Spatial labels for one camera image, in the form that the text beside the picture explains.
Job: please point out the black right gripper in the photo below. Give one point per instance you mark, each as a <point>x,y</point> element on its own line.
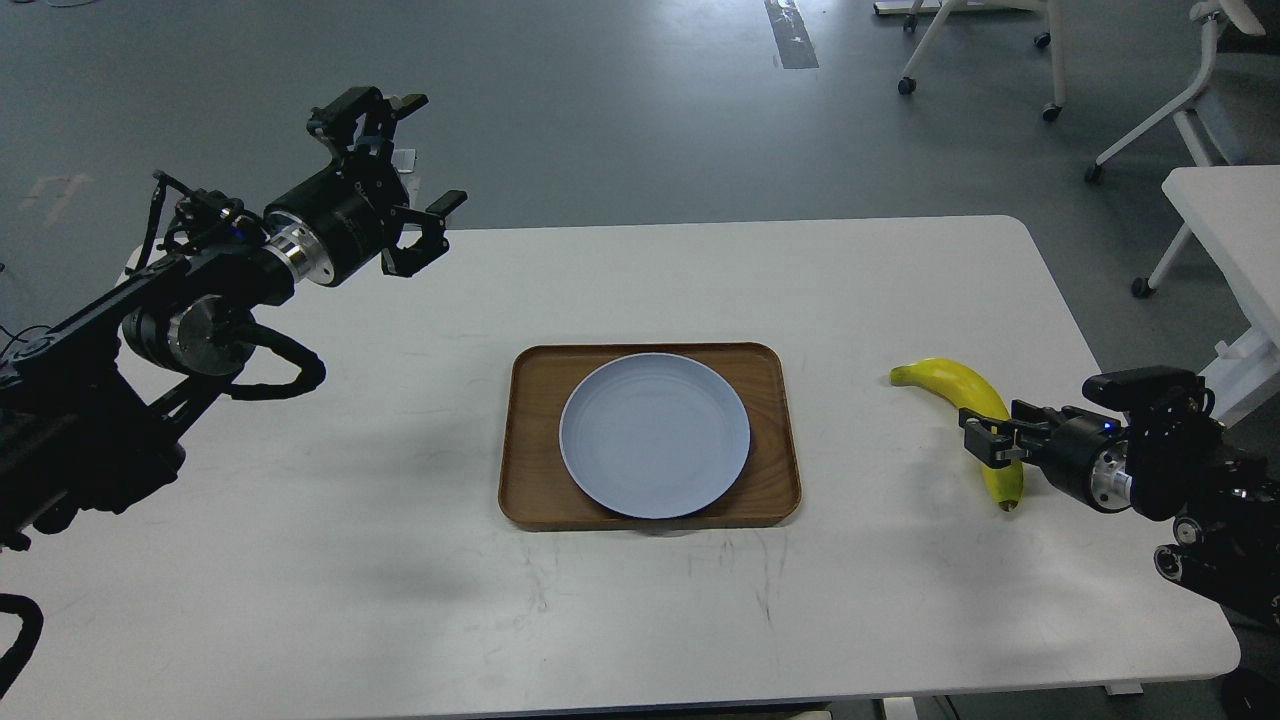
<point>1083,455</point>

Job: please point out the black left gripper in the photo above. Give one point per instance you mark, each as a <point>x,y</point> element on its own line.
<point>335,222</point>

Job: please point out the yellow banana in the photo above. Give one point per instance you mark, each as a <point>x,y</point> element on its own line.
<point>966,389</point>

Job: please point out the light blue plate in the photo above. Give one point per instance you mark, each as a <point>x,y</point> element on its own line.
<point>654,436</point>

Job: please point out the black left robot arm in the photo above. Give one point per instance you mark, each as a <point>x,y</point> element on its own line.
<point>95,406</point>

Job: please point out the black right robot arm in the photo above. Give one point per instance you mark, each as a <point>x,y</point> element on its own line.
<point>1154,448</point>

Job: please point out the white side table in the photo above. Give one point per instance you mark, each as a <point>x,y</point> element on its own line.
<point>1234,214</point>

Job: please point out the brown wooden tray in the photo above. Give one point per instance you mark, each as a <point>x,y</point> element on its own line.
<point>536,492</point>

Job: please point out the white office chair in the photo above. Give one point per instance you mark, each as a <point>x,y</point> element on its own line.
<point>1227,115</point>

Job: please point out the white chair base with wheels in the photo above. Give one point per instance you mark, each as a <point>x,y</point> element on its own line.
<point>946,43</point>

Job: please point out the grey floor tape strip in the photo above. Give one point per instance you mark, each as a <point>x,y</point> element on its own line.
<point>794,44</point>

